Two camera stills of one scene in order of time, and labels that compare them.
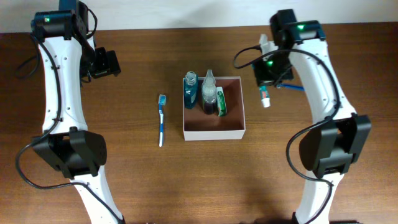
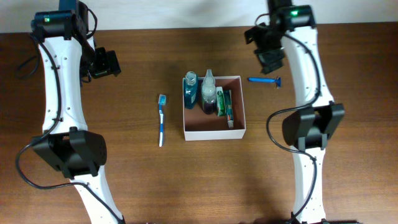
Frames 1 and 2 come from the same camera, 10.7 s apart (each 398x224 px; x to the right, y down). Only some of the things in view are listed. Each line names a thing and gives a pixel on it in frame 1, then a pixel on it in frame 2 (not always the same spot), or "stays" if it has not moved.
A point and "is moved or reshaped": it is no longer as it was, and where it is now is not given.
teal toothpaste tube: [264, 94] to [229, 108]
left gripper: [104, 66] stays
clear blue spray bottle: [208, 93] stays
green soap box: [221, 102] stays
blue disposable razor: [283, 86] is moved or reshaped
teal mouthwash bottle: [190, 89] stays
